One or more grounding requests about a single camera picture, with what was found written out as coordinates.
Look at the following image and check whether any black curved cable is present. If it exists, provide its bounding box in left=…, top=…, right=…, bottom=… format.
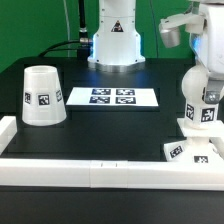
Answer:
left=38, top=40, right=83, bottom=58

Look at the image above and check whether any white front fence rail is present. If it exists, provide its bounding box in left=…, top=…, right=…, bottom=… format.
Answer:
left=0, top=158, right=224, bottom=191

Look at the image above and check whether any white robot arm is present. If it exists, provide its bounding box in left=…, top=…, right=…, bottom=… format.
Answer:
left=88, top=0, right=224, bottom=104

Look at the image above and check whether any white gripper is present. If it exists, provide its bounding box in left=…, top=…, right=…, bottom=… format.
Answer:
left=159, top=1, right=224, bottom=104

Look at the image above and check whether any white lamp bulb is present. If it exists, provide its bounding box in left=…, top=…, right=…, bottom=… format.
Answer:
left=182, top=65, right=218, bottom=129

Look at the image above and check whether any white lamp shade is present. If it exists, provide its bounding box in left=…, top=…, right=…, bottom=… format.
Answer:
left=22, top=65, right=67, bottom=126

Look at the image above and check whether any thin white cable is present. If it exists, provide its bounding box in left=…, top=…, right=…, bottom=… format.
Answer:
left=62, top=0, right=72, bottom=58

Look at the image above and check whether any white fence rail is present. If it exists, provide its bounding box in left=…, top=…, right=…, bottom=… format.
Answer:
left=0, top=158, right=224, bottom=191
left=0, top=116, right=17, bottom=155

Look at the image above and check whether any white left fence rail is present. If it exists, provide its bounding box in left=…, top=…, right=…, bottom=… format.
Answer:
left=0, top=116, right=17, bottom=155

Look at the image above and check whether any white marker sheet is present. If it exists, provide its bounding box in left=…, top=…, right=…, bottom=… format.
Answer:
left=67, top=87, right=158, bottom=107

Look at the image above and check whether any black thick cable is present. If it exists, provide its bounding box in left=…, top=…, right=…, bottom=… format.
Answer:
left=77, top=0, right=94, bottom=60

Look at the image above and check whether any white lamp base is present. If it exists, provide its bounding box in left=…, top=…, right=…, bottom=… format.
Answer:
left=163, top=118, right=224, bottom=164

